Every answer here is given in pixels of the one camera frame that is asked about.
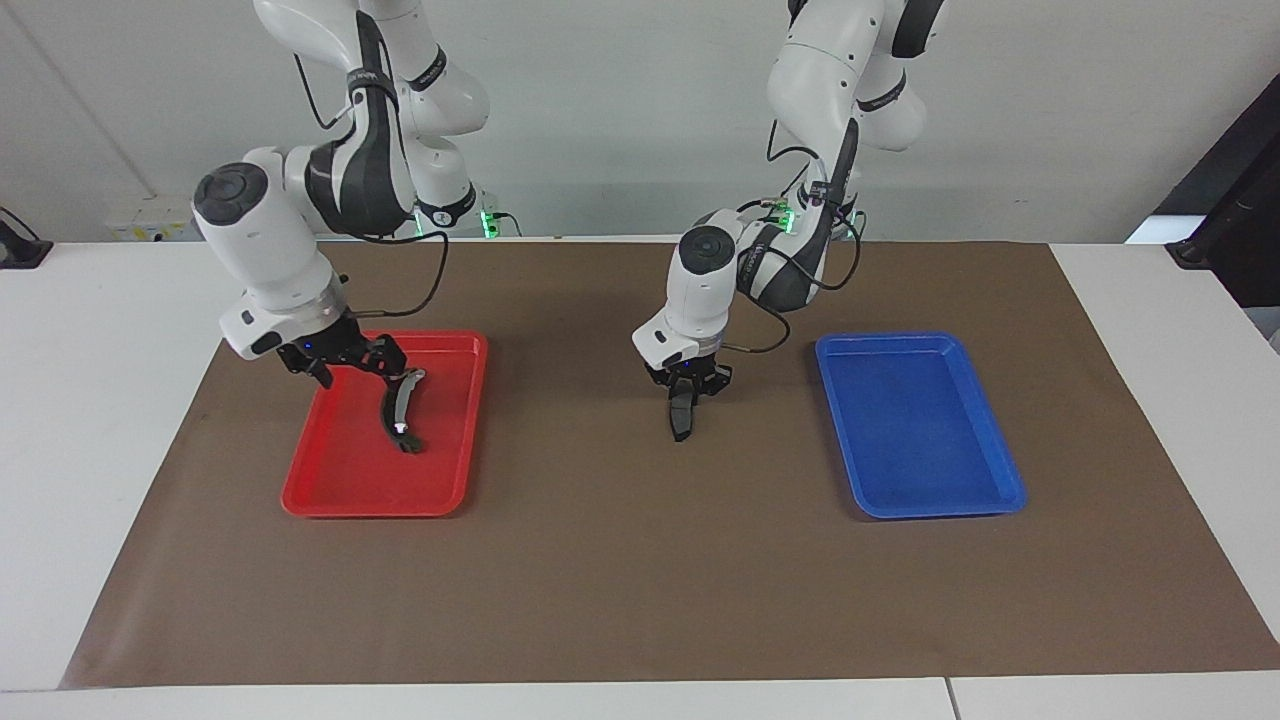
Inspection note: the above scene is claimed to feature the black curved tool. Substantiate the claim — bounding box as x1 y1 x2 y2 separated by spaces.
380 368 427 454

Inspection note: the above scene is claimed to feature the red plastic tray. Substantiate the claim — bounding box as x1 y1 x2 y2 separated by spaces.
281 330 490 519

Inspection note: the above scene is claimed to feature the brown table mat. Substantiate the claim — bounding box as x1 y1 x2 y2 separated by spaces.
60 240 1280 691

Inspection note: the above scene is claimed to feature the blue plastic tray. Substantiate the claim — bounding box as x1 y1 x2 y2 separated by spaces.
815 332 1029 521

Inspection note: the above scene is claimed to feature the black panel stand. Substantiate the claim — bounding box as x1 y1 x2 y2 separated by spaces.
1165 75 1280 311

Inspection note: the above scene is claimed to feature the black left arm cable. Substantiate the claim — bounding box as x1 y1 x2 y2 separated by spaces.
720 195 867 354

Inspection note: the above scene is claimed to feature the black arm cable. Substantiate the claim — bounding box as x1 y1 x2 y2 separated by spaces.
293 55 449 321
720 195 867 354

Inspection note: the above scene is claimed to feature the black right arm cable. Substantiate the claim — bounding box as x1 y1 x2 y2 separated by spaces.
293 55 449 321

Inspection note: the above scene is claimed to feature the white wall socket box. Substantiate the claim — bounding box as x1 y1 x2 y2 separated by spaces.
105 195 197 243

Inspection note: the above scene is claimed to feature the small black clamp mount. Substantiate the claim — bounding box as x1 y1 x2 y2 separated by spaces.
0 207 53 269

